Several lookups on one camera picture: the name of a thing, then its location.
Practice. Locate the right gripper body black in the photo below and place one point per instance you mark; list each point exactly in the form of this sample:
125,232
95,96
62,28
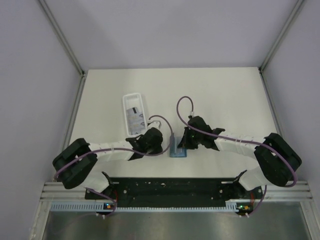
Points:
191,140

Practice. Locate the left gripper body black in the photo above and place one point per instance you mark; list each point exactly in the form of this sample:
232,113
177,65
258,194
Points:
154,149

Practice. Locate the blue leather card holder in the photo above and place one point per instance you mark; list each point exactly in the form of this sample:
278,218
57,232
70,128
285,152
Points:
174,151

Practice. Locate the white plastic basket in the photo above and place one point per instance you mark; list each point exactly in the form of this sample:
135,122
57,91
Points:
129,101

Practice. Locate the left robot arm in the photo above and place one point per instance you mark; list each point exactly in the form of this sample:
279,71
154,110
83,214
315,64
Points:
84,164

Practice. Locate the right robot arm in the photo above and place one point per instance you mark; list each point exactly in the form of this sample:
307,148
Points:
277,161

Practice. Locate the silver VIP card bottom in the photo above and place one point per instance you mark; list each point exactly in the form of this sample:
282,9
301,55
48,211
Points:
136,127

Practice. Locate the silver vip card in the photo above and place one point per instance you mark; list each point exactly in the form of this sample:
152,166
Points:
134,114
136,127

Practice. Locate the silver VIP card middle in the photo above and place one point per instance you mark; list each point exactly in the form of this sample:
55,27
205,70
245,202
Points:
134,114

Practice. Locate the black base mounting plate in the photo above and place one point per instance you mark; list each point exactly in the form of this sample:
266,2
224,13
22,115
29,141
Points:
214,188

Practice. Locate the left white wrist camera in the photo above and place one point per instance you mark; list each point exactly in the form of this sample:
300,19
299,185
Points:
154,124

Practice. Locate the grey slotted cable duct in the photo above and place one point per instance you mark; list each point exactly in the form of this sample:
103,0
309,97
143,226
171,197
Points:
230,206

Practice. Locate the aluminium frame rail front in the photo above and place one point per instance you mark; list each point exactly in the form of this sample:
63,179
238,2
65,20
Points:
54,191

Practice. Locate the right aluminium corner post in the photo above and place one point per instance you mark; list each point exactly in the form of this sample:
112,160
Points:
299,5

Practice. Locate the aluminium corner post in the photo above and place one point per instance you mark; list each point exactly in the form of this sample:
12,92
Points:
60,36
299,5

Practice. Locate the left aluminium corner post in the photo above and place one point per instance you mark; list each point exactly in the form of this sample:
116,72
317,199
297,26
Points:
60,36

